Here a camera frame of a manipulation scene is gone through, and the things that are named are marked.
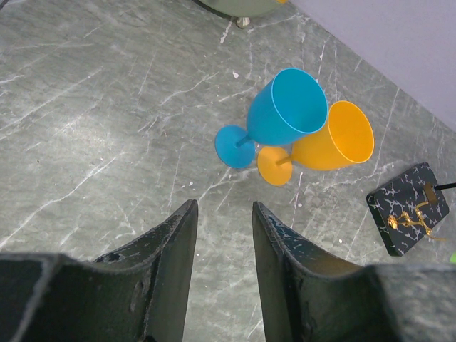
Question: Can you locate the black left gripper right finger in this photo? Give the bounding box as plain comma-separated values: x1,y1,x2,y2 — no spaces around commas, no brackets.
252,202,455,341

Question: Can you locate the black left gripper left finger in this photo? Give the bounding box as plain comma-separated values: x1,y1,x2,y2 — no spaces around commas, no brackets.
1,199,198,341

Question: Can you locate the orange wine glass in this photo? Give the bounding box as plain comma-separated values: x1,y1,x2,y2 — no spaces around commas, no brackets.
257,100,375,186

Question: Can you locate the blue wine glass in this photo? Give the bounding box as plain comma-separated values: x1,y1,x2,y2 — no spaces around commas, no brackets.
214,68,328,168

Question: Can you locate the gold wine glass rack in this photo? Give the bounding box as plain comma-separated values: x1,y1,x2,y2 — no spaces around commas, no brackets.
366,162,455,257

